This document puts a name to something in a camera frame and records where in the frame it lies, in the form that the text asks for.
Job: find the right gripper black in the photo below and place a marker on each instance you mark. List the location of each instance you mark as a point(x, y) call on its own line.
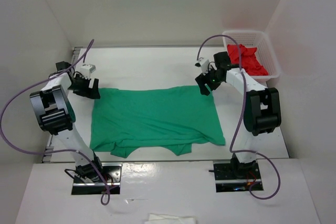
point(202, 79)

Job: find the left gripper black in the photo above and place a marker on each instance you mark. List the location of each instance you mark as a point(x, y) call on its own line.
point(88, 92)

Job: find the green tank top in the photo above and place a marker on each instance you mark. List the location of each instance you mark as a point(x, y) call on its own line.
point(174, 118)

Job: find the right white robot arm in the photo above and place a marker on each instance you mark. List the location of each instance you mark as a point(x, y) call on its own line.
point(261, 113)

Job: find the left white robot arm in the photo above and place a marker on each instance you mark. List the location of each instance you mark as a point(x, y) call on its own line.
point(55, 114)

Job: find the red tank top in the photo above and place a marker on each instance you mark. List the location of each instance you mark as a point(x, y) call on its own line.
point(249, 60)

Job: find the white plastic basket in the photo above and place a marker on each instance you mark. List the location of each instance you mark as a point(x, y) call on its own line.
point(265, 53)

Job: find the white crumpled cloth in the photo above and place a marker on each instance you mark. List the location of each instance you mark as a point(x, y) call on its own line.
point(169, 219)

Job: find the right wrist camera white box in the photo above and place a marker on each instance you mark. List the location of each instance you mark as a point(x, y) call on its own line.
point(203, 65)

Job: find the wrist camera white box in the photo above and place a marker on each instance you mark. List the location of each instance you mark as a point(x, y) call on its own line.
point(203, 65)
point(87, 69)

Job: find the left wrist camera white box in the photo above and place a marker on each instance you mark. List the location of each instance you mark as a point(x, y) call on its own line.
point(87, 69)

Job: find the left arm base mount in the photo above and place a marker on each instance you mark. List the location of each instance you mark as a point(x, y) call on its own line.
point(111, 173)

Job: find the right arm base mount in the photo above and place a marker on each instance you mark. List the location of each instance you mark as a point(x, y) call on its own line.
point(233, 176)

